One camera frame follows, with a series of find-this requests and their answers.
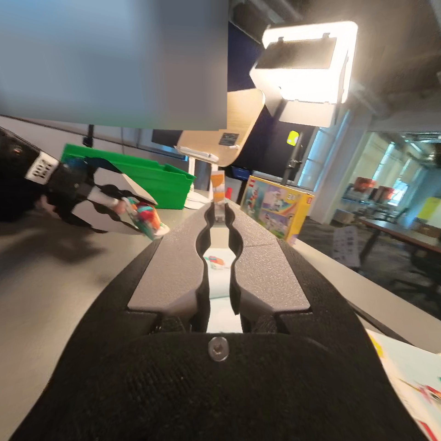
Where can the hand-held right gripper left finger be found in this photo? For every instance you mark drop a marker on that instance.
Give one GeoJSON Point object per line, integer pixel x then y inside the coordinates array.
{"type": "Point", "coordinates": [165, 275]}

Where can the green plastic crate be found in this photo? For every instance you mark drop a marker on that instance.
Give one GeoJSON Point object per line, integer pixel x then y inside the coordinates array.
{"type": "Point", "coordinates": [151, 182]}

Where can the black tripod pole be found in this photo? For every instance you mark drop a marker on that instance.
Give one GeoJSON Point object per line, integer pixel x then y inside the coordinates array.
{"type": "Point", "coordinates": [90, 132]}

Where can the yellow square sign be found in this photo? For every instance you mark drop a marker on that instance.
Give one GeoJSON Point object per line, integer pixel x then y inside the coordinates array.
{"type": "Point", "coordinates": [293, 137]}

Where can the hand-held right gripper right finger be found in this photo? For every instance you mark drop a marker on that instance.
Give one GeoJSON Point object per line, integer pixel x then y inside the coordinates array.
{"type": "Point", "coordinates": [272, 275]}

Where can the yellow lego set box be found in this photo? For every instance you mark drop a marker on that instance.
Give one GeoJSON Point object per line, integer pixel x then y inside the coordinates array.
{"type": "Point", "coordinates": [275, 210]}

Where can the brown wooden table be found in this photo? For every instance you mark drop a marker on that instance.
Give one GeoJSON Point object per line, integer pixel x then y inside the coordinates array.
{"type": "Point", "coordinates": [406, 234]}

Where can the bright studio light panel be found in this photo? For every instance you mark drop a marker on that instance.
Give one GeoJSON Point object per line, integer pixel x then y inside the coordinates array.
{"type": "Point", "coordinates": [310, 79]}

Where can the multicolour lego model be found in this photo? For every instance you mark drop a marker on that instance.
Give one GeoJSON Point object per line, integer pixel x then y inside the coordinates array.
{"type": "Point", "coordinates": [148, 217]}

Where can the white mint orange lego figure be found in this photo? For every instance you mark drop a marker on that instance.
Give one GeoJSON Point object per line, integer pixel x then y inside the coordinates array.
{"type": "Point", "coordinates": [217, 193]}

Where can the small instruction leaflet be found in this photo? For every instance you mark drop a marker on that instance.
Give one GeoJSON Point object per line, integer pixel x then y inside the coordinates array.
{"type": "Point", "coordinates": [410, 372]}

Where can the black light stand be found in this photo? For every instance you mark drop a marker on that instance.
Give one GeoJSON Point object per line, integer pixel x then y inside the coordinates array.
{"type": "Point", "coordinates": [293, 162]}

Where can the white printed paper sheet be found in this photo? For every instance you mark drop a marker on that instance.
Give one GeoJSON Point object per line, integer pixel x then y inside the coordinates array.
{"type": "Point", "coordinates": [346, 248]}

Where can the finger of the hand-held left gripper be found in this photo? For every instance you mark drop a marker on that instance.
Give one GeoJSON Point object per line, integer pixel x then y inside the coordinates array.
{"type": "Point", "coordinates": [96, 218]}
{"type": "Point", "coordinates": [127, 184]}

